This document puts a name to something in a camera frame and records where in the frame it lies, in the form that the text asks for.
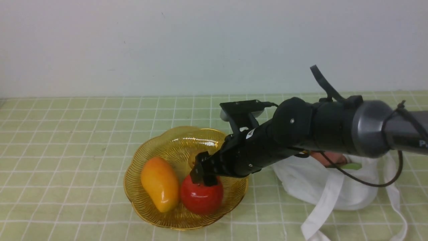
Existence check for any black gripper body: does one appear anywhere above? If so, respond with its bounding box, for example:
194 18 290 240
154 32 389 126
211 122 303 178

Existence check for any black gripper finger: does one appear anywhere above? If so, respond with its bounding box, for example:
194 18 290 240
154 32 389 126
190 151 209 184

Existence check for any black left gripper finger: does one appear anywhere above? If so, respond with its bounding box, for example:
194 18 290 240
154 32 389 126
203 157 221 186

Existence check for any red apple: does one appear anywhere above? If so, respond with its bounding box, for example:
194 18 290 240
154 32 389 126
180 175 224 215

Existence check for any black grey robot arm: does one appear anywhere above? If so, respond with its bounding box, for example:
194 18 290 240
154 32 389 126
190 96 427 186

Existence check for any brown kiwi fruit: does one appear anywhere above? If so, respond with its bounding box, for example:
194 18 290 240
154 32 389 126
188 150 201 168

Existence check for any amber plastic fruit bowl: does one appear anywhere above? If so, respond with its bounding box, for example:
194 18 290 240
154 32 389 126
123 126 249 230

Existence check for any white cloth bag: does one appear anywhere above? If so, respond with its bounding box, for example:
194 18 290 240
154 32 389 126
272 154 408 241

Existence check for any green fruit in bag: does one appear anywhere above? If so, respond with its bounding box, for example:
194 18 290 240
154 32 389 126
339 163 362 170

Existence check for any orange yellow mango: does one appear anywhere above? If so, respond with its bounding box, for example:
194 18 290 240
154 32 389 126
140 157 180 213

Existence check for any pink peach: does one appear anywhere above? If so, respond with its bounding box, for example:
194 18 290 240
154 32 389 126
310 152 348 167

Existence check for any green checkered tablecloth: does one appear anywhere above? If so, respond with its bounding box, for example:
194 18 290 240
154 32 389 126
0 91 428 241

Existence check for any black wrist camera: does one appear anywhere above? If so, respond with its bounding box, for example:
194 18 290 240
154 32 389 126
219 99 275 134

